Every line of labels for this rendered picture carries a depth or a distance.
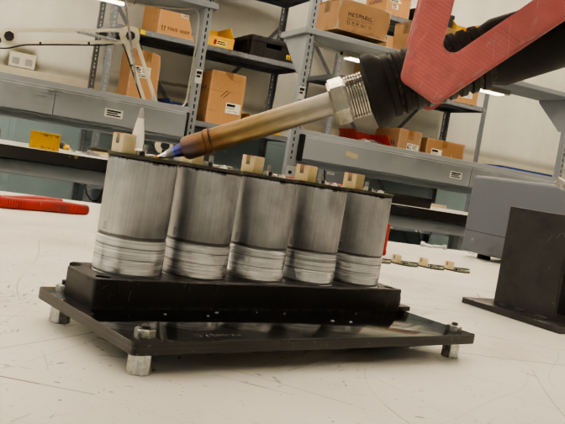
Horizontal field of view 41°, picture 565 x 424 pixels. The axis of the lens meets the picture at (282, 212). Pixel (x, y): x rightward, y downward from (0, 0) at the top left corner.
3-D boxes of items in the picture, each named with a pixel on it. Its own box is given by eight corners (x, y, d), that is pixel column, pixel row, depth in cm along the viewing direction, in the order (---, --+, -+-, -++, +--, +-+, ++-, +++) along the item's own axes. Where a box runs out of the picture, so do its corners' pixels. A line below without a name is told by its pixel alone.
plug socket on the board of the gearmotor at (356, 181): (366, 191, 33) (369, 176, 33) (352, 188, 33) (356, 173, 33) (354, 188, 34) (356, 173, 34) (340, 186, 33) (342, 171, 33)
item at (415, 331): (351, 316, 37) (356, 294, 37) (472, 360, 31) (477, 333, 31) (33, 316, 27) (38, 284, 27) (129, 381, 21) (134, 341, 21)
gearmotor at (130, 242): (170, 304, 27) (192, 161, 26) (106, 304, 25) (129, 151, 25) (136, 288, 28) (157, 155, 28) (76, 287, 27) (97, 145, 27)
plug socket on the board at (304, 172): (319, 183, 31) (322, 167, 31) (304, 181, 31) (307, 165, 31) (307, 181, 32) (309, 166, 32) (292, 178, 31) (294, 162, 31)
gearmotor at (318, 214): (340, 307, 32) (361, 188, 32) (297, 306, 30) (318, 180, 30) (303, 294, 34) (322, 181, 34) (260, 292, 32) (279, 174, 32)
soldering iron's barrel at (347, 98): (184, 171, 25) (373, 113, 24) (171, 125, 25) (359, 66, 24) (193, 172, 26) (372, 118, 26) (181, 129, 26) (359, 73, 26)
